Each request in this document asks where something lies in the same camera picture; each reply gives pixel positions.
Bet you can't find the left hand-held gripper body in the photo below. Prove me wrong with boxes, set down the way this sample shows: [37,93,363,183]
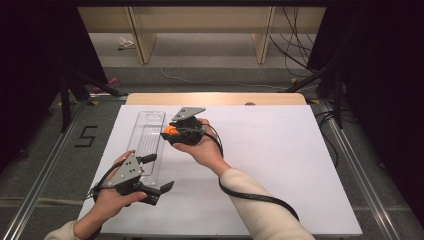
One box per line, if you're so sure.
[99,154,162,206]

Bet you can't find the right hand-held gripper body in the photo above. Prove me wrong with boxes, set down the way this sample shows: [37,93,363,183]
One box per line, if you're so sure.
[167,106,207,147]

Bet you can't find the clear plastic tray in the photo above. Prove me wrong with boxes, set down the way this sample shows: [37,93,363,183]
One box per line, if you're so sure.
[126,110,167,187]

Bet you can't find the person's right hand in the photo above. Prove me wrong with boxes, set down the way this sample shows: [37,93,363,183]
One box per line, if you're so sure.
[171,117,232,177]

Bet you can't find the person's left hand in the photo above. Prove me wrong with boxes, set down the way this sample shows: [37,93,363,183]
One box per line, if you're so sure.
[73,149,148,234]

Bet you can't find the wooden table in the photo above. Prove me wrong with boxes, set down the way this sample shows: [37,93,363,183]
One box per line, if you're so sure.
[125,92,308,107]

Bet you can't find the pink object on floor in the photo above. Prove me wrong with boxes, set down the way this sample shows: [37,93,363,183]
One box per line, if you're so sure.
[92,76,121,95]

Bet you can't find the white table cover board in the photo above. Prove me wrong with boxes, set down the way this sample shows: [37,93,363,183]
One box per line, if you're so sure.
[77,104,364,237]

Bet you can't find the crumpled white paper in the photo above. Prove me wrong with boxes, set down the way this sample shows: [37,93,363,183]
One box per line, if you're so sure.
[116,36,136,51]

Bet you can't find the black metal stand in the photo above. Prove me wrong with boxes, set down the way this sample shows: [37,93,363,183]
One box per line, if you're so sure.
[59,65,129,134]
[283,64,345,130]

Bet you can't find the light wooden shelf unit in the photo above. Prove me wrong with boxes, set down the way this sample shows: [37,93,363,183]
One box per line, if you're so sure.
[76,6,327,65]

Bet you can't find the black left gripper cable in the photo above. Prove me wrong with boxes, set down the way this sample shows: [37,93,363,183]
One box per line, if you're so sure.
[85,161,126,240]

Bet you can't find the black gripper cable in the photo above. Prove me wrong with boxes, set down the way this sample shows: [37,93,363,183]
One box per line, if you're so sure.
[85,161,126,240]
[199,123,300,222]

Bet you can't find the white floor cable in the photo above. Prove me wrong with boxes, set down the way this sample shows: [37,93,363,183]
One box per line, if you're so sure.
[159,67,288,91]

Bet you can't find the aluminium floor rail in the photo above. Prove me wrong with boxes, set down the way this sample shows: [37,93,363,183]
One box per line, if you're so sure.
[317,99,402,240]
[1,100,88,240]

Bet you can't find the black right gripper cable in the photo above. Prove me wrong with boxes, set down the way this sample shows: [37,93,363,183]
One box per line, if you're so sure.
[199,123,300,222]

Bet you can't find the black hanging cables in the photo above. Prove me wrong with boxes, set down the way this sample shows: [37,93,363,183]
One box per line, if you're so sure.
[268,6,322,80]

